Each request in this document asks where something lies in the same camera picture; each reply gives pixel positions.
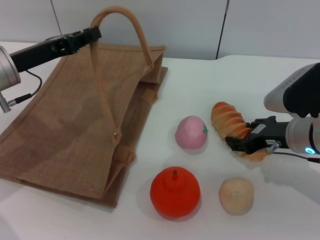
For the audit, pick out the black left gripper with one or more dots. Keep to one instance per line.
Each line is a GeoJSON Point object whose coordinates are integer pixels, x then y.
{"type": "Point", "coordinates": [50, 48]}

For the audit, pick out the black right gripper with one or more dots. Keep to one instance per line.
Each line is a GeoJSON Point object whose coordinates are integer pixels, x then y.
{"type": "Point", "coordinates": [270, 132]}

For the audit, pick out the striped orange bread loaf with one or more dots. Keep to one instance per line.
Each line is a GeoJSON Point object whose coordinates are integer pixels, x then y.
{"type": "Point", "coordinates": [228, 117]}

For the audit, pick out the brown woven handbag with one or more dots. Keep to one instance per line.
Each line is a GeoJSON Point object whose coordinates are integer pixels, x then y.
{"type": "Point", "coordinates": [75, 130]}

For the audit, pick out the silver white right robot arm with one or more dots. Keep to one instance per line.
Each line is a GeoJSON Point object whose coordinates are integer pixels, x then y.
{"type": "Point", "coordinates": [297, 100]}

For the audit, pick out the pink peach toy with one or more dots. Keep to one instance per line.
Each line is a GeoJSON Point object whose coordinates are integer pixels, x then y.
{"type": "Point", "coordinates": [191, 133]}

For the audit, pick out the beige peach toy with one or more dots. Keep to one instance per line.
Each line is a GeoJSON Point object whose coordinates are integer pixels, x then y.
{"type": "Point", "coordinates": [236, 196]}

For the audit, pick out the red orange persimmon toy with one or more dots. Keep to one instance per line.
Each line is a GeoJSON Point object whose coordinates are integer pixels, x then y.
{"type": "Point", "coordinates": [175, 195]}

